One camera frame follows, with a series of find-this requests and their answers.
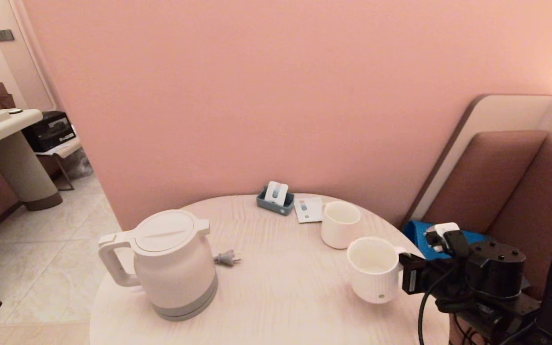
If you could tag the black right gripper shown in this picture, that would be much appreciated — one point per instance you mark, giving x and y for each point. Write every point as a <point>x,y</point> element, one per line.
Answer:
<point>458,282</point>

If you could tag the white ribbed mug with logo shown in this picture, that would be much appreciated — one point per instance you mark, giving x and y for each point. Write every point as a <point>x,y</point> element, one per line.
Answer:
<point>374,282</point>

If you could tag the white electric kettle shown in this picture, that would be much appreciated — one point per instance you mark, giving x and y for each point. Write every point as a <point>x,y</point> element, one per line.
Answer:
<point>175,268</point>

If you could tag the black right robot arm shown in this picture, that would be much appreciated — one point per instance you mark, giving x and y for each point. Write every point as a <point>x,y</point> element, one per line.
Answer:
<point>496,273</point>

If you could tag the blue folded cloth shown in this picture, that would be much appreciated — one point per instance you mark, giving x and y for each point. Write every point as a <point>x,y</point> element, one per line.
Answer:
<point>415,235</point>

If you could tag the plain white ribbed mug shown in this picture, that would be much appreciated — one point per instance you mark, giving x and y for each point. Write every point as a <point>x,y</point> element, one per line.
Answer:
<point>339,230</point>

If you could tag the flat white square packet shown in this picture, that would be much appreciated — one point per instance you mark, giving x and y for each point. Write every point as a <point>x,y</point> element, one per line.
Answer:
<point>307,211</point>

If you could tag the brown upholstered sofa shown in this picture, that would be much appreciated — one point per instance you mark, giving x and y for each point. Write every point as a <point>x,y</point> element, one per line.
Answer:
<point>496,177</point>

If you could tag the white tea sachet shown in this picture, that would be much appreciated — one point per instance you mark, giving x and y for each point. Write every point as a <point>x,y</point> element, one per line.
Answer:
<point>282,196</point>

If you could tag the teal sachet holder tray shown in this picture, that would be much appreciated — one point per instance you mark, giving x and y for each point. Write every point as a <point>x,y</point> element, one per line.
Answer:
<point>273,208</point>

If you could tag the white blue card holder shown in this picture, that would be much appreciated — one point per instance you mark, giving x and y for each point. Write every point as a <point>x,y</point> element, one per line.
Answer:
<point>270,194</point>

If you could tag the beige headboard panel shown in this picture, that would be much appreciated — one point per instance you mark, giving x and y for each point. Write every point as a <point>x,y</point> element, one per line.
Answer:
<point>496,112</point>

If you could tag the grey power plug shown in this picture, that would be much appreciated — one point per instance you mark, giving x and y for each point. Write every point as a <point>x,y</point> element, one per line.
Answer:
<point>225,258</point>

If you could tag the grey round kettle base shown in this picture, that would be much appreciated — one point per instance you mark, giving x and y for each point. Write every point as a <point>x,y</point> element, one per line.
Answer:
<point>185,315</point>

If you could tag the clear plastic bag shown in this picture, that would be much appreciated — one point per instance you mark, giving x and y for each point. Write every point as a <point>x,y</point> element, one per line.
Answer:
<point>79,165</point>

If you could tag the small beige metal-legged bench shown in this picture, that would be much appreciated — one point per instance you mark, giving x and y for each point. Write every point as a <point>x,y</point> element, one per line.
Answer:
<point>63,148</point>

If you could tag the black box appliance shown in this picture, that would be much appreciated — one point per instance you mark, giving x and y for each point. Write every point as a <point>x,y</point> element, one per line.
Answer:
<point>48,132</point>

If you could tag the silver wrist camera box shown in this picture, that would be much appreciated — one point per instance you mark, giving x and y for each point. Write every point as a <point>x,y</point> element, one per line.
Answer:
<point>443,232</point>

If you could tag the white pedestal counter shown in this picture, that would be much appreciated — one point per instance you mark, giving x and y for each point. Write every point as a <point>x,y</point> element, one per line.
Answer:
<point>17,163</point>

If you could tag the grey wall plate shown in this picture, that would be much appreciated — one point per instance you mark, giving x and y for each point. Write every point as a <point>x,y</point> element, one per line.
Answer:
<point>4,35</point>

